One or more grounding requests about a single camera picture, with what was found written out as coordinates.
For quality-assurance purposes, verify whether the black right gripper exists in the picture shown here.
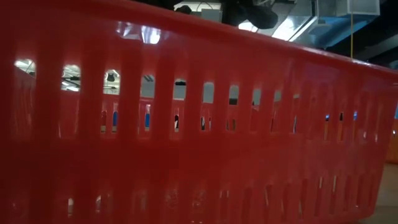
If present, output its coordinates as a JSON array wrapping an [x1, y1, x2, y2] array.
[[220, 0, 279, 30]]

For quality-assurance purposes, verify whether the red slotted plastic basket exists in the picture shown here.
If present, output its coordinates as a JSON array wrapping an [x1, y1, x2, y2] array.
[[0, 0, 398, 224]]

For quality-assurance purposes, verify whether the grey ceiling box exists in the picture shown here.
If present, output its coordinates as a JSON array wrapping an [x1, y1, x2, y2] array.
[[200, 8, 223, 23]]

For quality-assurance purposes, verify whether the yellow hanging cable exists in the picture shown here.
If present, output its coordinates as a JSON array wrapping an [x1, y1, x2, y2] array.
[[350, 12, 354, 59]]

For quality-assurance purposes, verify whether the large silver ventilation duct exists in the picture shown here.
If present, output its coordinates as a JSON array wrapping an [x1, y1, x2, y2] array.
[[273, 0, 381, 50]]

